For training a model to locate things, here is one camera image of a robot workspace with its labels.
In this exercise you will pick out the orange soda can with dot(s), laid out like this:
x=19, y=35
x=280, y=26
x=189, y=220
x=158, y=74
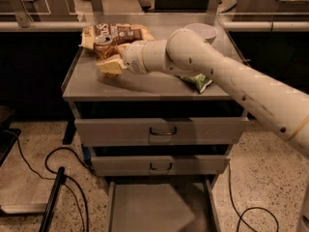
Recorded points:
x=104, y=48

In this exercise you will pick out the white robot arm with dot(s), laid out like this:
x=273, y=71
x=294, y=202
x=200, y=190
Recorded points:
x=280, y=107

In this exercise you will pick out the top drawer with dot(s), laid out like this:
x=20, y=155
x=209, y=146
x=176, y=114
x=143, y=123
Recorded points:
x=159, y=131

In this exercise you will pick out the drawer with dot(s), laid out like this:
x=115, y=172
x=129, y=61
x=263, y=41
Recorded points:
x=160, y=165
x=171, y=206
x=159, y=131

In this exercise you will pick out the grey drawer cabinet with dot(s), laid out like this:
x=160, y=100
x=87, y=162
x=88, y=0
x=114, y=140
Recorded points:
x=92, y=95

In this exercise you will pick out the middle drawer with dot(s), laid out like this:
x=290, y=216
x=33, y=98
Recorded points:
x=160, y=165

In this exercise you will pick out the bottom drawer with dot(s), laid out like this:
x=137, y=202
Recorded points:
x=171, y=206

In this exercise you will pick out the brown snack bag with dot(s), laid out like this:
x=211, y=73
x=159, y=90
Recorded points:
x=105, y=34

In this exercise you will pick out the green chip bag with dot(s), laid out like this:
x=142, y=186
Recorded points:
x=198, y=82

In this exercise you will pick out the white bowl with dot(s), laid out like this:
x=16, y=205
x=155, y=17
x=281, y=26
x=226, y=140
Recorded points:
x=205, y=31

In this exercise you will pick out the black bar on floor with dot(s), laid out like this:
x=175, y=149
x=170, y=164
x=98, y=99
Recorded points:
x=47, y=216

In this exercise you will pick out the dark furniture left edge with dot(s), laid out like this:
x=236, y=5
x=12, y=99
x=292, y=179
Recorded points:
x=8, y=135

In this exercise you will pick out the white horizontal rail pipe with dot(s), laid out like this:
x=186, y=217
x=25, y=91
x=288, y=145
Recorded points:
x=239, y=26

